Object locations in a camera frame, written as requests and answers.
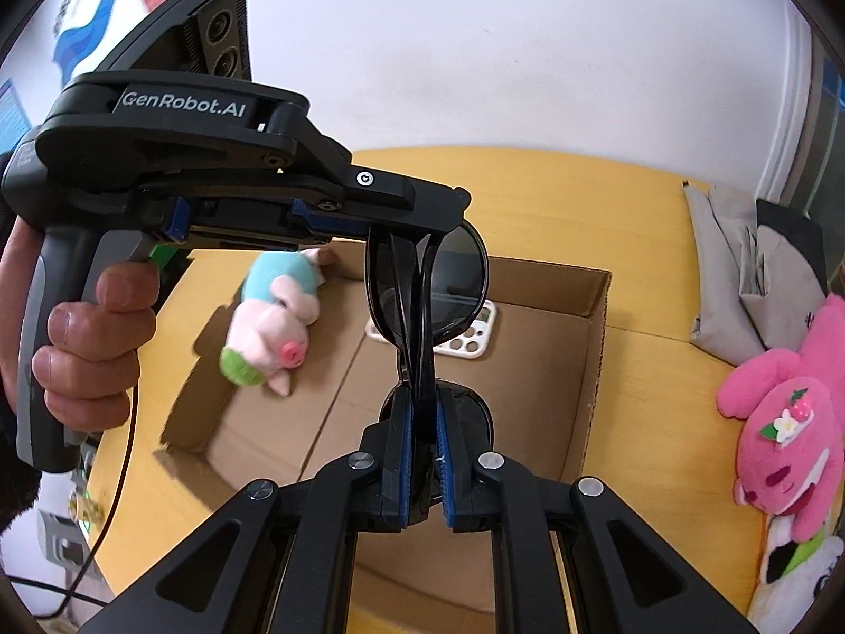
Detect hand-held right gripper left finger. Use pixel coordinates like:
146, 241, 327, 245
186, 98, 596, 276
79, 386, 416, 634

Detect wall poster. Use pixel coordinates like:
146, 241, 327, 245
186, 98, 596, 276
49, 0, 186, 73

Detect cardboard box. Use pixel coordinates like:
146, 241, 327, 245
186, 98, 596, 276
153, 247, 614, 615

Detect white phone case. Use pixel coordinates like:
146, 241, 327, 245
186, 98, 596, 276
366, 299, 497, 359

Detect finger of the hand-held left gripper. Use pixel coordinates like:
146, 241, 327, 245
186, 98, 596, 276
264, 94, 473, 242

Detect pig plush toy teal shirt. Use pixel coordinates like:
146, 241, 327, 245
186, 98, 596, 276
219, 246, 337, 398

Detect glass window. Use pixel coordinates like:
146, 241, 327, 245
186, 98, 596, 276
759, 6, 845, 212

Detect pink bear plush toy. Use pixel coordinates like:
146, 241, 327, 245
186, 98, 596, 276
717, 292, 845, 543

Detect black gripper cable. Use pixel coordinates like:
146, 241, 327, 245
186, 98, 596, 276
13, 386, 136, 615

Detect person's left forearm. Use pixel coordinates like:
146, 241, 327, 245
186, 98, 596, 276
0, 403, 47, 543

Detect white plush toy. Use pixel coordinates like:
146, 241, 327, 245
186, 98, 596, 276
756, 511, 839, 609

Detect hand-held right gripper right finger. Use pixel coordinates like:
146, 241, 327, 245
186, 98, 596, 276
434, 388, 760, 634

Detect black sunglasses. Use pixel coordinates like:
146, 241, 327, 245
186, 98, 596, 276
364, 221, 496, 519

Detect grey box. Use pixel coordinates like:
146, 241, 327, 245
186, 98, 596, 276
36, 508, 88, 567

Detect person's left hand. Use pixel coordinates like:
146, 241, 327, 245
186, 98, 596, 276
0, 215, 159, 433

